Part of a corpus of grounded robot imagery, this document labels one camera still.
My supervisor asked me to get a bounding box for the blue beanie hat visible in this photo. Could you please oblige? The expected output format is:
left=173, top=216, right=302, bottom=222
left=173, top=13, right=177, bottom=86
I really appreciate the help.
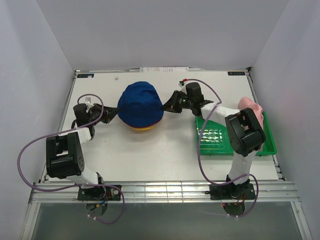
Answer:
left=117, top=81, right=164, bottom=127

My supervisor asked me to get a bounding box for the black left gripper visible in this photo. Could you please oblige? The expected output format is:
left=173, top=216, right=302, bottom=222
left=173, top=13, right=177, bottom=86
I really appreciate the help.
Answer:
left=87, top=103, right=120, bottom=126

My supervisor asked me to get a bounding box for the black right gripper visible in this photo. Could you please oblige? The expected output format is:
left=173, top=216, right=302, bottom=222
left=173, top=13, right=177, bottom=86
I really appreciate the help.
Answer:
left=160, top=90, right=194, bottom=114

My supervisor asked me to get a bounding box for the paper label strip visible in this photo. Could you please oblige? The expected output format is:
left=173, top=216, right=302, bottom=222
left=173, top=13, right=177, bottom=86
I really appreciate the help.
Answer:
left=140, top=66, right=189, bottom=73

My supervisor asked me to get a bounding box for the yellow bucket hat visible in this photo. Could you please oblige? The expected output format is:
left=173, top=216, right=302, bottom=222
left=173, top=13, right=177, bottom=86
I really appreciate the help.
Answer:
left=132, top=125, right=155, bottom=132

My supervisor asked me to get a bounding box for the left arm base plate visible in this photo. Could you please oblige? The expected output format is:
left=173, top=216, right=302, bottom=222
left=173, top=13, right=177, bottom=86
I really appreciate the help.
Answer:
left=77, top=186, right=121, bottom=201

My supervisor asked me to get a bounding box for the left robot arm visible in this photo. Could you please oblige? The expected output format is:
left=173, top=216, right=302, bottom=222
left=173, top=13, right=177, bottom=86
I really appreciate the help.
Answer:
left=46, top=103, right=121, bottom=201

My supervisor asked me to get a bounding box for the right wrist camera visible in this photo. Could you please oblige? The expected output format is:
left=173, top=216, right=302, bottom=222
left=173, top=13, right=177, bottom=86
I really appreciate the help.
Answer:
left=178, top=79, right=187, bottom=94

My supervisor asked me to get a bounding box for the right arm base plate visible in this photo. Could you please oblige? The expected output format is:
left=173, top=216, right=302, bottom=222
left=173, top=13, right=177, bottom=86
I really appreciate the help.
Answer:
left=204, top=182, right=256, bottom=200

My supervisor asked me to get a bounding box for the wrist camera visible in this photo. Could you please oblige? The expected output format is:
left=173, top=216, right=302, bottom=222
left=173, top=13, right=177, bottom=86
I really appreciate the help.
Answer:
left=84, top=96, right=93, bottom=106
left=178, top=79, right=187, bottom=94

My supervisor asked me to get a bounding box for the purple camera cable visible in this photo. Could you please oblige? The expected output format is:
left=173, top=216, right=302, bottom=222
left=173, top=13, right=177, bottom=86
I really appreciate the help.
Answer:
left=182, top=78, right=259, bottom=219
left=16, top=93, right=126, bottom=225

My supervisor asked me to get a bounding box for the green plastic tray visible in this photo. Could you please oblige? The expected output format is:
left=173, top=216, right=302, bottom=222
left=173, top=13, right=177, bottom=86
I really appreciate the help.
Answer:
left=200, top=111, right=277, bottom=157

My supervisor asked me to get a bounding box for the pink hat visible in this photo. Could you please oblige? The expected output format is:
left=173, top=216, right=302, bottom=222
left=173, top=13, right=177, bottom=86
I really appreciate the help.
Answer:
left=237, top=96, right=266, bottom=153

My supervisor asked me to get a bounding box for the aluminium front rail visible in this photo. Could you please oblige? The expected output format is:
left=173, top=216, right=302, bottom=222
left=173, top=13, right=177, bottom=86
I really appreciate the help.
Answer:
left=29, top=180, right=301, bottom=204

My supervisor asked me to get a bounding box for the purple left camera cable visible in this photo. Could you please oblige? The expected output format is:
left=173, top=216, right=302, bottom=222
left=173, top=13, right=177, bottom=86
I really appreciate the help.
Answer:
left=16, top=93, right=126, bottom=225

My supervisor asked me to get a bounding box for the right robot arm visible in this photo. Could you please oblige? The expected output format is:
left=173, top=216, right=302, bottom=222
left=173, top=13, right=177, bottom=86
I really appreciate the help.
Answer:
left=161, top=79, right=266, bottom=199

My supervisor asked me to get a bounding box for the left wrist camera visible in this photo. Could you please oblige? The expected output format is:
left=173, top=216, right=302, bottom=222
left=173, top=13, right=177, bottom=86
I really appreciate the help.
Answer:
left=84, top=96, right=93, bottom=106

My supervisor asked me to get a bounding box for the dark red beanie hat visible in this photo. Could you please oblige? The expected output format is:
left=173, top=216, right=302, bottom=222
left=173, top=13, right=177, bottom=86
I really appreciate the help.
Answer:
left=128, top=118, right=162, bottom=128

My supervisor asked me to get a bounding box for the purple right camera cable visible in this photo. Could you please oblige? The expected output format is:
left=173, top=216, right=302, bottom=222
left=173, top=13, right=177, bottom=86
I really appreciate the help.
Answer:
left=182, top=78, right=259, bottom=219

